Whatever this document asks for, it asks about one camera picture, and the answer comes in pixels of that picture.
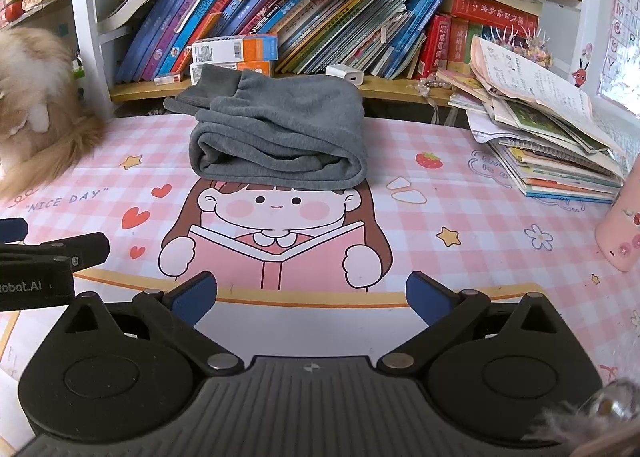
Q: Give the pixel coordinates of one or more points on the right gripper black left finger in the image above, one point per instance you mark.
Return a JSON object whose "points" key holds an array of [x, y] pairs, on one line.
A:
{"points": [[109, 372]]}

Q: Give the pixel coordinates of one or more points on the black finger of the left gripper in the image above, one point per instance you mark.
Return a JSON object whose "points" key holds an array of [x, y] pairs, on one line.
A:
{"points": [[13, 229]]}

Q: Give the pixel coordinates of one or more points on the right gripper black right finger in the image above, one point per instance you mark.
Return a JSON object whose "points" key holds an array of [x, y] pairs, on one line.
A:
{"points": [[491, 368]]}

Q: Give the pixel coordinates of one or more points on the grey sweatshirt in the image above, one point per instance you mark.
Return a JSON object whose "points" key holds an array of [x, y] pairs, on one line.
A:
{"points": [[302, 132]]}

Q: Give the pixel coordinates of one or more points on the fluffy tan plush toy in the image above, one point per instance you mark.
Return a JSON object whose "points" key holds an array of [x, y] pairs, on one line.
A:
{"points": [[45, 130]]}

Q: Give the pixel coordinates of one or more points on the small red white box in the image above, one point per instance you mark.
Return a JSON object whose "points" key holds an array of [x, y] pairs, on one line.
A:
{"points": [[170, 78]]}

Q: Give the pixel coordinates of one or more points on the stack of papers and notebooks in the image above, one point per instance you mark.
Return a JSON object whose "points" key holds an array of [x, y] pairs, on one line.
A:
{"points": [[539, 126]]}

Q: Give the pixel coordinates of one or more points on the white orange box upper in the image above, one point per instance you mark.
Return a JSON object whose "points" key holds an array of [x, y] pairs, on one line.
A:
{"points": [[235, 48]]}

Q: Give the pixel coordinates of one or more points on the white orange box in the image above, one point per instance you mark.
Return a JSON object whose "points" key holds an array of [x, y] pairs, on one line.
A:
{"points": [[250, 67], [235, 48]]}

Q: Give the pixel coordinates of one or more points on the white orange box lower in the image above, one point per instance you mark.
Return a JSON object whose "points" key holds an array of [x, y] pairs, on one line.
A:
{"points": [[250, 67]]}

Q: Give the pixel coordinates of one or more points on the white charger block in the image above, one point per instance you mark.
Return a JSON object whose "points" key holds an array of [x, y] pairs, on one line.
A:
{"points": [[352, 75]]}

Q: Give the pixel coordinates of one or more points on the row of colourful books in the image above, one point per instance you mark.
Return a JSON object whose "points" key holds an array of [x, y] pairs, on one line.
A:
{"points": [[379, 37]]}

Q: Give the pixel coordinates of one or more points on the white and wood bookshelf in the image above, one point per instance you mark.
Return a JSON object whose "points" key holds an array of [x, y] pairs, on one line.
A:
{"points": [[105, 29]]}

